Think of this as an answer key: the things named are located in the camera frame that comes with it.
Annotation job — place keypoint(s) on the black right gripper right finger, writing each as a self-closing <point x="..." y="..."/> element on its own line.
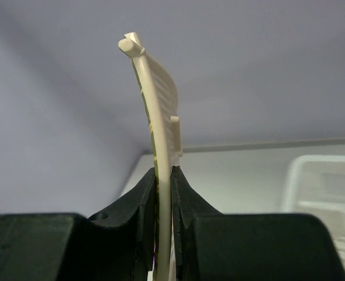
<point x="187" y="205"/>

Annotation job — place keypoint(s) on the square bamboo woven plate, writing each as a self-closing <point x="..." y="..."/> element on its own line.
<point x="160" y="97"/>

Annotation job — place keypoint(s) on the white plastic dish rack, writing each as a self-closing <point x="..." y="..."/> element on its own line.
<point x="315" y="184"/>

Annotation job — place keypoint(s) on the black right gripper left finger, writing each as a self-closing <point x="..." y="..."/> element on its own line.
<point x="126" y="247"/>

